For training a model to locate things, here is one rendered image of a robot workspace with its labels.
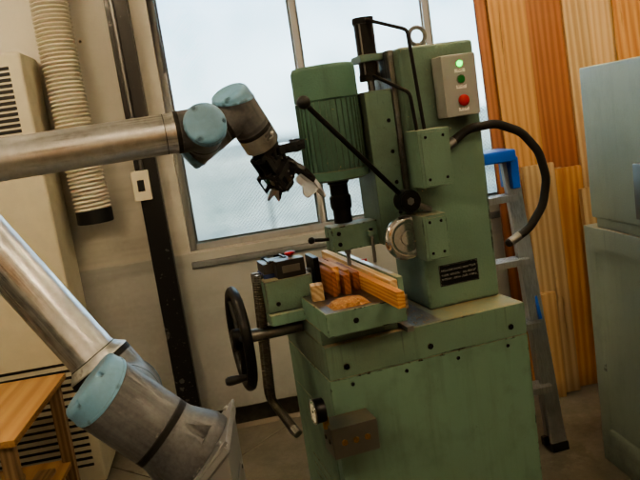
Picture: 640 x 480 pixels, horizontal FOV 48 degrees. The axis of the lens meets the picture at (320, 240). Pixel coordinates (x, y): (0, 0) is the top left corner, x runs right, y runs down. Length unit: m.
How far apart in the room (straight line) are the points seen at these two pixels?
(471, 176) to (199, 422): 1.03
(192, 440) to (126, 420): 0.13
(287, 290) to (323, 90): 0.54
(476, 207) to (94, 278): 1.92
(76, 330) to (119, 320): 1.80
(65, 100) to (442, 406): 1.98
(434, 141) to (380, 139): 0.16
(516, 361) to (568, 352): 1.41
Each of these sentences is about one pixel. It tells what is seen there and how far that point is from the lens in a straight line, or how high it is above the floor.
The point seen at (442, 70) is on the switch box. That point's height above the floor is 1.44.
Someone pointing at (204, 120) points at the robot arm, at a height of 1.39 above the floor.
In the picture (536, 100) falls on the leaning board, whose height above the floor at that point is 1.32.
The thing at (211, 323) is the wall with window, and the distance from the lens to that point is 3.40.
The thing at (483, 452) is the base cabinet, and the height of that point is 0.41.
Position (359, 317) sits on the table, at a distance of 1.78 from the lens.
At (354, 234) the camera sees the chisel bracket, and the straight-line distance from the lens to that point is 2.00.
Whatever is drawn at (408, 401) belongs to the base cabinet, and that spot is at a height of 0.61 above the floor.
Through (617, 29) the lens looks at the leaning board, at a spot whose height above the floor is 1.58.
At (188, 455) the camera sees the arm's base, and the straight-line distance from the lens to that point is 1.44.
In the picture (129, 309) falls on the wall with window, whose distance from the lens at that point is 3.41.
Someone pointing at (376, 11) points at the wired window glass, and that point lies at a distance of 3.50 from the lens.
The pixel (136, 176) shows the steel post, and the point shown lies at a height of 1.25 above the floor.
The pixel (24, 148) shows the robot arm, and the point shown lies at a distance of 1.54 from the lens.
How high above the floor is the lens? 1.35
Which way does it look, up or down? 9 degrees down
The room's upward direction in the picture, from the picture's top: 8 degrees counter-clockwise
